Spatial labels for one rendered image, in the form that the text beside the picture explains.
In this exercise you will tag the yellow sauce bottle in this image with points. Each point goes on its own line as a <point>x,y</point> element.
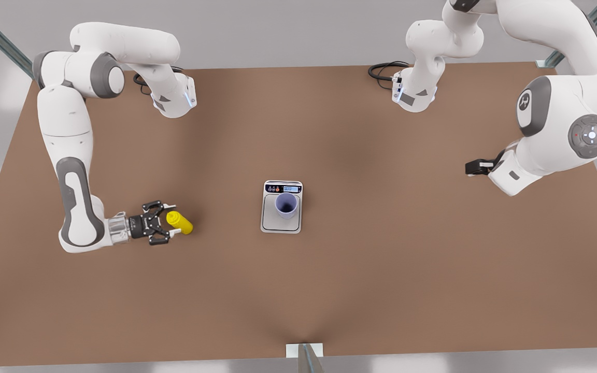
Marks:
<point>181,223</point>

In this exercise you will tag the lavender cup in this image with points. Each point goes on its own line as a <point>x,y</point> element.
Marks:
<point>286,206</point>

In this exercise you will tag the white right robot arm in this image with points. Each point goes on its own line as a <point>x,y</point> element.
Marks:
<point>65,124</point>

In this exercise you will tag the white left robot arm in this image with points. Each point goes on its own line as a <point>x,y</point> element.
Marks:
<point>552,103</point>

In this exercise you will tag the white kitchen scale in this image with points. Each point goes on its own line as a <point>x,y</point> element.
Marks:
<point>280,225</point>

